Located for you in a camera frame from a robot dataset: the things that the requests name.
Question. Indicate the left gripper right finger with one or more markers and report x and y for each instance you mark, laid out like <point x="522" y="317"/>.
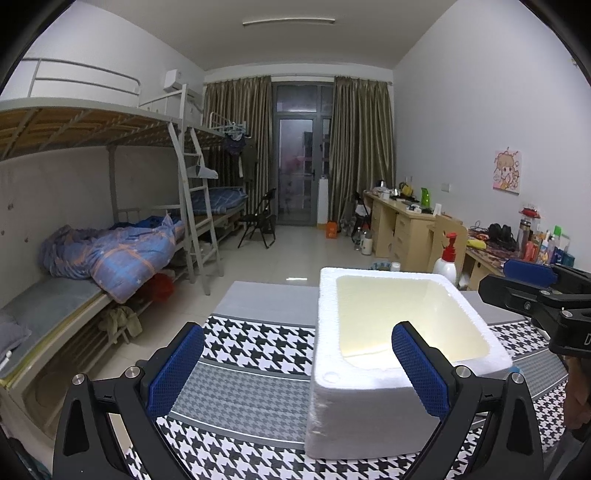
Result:
<point x="509" y="446"/>

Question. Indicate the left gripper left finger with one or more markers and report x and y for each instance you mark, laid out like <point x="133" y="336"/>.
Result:
<point x="86" y="445"/>

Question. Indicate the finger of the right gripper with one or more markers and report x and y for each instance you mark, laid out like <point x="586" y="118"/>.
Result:
<point x="519" y="269"/>

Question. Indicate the right hand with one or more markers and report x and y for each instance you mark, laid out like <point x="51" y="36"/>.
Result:
<point x="576" y="406"/>

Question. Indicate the white red pump bottle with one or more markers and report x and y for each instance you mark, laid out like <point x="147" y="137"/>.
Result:
<point x="446" y="264"/>

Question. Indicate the white foam box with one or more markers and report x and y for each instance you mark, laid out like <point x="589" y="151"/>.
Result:
<point x="374" y="391"/>

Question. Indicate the anime girl poster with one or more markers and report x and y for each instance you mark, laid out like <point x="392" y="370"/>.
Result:
<point x="507" y="171"/>

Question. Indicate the wooden desk with drawers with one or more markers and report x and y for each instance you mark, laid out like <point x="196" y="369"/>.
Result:
<point x="403" y="236"/>

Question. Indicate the houndstooth table mat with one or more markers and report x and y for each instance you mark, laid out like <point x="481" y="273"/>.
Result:
<point x="242" y="411"/>

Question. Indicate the blue plaid quilt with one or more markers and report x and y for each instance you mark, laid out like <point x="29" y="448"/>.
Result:
<point x="119" y="260"/>

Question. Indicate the metal bunk bed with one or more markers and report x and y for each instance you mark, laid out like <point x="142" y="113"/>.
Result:
<point x="79" y="147"/>

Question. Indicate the right brown curtain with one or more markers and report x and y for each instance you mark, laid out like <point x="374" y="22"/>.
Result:
<point x="362" y="140"/>

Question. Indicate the brown curtain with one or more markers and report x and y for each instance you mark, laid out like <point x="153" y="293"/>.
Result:
<point x="241" y="110"/>
<point x="362" y="140"/>

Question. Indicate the black folding chair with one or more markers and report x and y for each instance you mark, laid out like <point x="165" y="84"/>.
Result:
<point x="261" y="220"/>

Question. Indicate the glass balcony door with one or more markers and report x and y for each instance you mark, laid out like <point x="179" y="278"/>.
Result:
<point x="302" y="117"/>

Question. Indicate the left brown curtain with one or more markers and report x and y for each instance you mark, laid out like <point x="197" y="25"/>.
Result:
<point x="241" y="110"/>

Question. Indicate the ceiling tube light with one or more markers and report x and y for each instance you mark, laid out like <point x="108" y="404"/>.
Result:
<point x="290" y="20"/>

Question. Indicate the white air conditioner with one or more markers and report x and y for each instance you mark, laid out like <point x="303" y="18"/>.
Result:
<point x="173" y="81"/>

